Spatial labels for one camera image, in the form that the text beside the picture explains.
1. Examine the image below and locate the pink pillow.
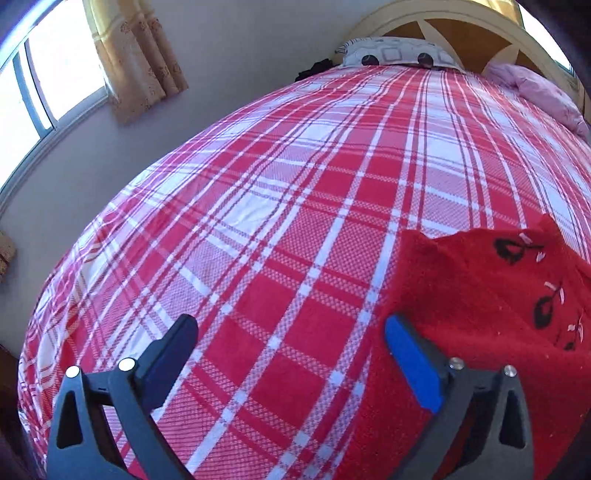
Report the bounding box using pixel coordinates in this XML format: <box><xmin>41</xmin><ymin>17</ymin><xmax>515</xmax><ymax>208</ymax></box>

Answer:
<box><xmin>482</xmin><ymin>62</ymin><xmax>591</xmax><ymax>137</ymax></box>

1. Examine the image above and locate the cream wooden headboard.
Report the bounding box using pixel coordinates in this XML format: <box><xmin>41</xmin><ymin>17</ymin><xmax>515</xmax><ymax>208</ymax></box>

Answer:
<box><xmin>344</xmin><ymin>0</ymin><xmax>585</xmax><ymax>107</ymax></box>

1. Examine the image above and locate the large window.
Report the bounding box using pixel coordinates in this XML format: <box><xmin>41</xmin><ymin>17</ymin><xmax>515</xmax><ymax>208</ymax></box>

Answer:
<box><xmin>0</xmin><ymin>0</ymin><xmax>112</xmax><ymax>204</ymax></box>

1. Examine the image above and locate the dark clothing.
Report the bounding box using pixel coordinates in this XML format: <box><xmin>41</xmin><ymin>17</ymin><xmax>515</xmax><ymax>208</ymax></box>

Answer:
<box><xmin>295</xmin><ymin>58</ymin><xmax>345</xmax><ymax>83</ymax></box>

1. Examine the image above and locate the red plaid bed sheet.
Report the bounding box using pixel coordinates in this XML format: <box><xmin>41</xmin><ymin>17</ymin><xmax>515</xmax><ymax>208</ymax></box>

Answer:
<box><xmin>16</xmin><ymin>65</ymin><xmax>591</xmax><ymax>480</ymax></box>

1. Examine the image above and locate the beige patterned cloth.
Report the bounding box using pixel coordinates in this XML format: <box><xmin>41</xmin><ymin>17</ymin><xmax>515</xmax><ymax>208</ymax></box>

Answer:
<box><xmin>0</xmin><ymin>231</ymin><xmax>17</xmax><ymax>278</ymax></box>

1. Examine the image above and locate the beige patterned curtain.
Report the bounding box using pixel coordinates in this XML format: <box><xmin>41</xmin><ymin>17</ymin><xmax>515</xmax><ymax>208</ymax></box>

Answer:
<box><xmin>83</xmin><ymin>0</ymin><xmax>190</xmax><ymax>125</ymax></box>

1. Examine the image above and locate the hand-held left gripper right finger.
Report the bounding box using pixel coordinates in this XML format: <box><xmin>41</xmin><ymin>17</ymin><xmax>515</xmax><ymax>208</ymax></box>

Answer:
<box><xmin>385</xmin><ymin>315</ymin><xmax>535</xmax><ymax>480</ymax></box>

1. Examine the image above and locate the small window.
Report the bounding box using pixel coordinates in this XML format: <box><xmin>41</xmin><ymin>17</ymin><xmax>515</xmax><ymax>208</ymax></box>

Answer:
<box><xmin>519</xmin><ymin>2</ymin><xmax>575</xmax><ymax>70</ymax></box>

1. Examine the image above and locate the grey patterned pillow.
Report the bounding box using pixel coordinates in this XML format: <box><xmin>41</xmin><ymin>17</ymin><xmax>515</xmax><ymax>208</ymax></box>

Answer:
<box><xmin>335</xmin><ymin>37</ymin><xmax>467</xmax><ymax>70</ymax></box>

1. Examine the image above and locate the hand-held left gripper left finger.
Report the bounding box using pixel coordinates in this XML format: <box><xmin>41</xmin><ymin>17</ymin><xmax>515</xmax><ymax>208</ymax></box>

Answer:
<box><xmin>46</xmin><ymin>314</ymin><xmax>199</xmax><ymax>480</ymax></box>

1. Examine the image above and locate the dark wooden furniture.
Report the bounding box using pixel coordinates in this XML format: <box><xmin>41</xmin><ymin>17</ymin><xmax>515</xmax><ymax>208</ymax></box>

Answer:
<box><xmin>0</xmin><ymin>342</ymin><xmax>47</xmax><ymax>480</ymax></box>

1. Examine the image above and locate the red knitted sweater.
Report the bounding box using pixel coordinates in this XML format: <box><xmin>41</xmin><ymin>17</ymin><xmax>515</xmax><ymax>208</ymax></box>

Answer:
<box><xmin>342</xmin><ymin>215</ymin><xmax>591</xmax><ymax>480</ymax></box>

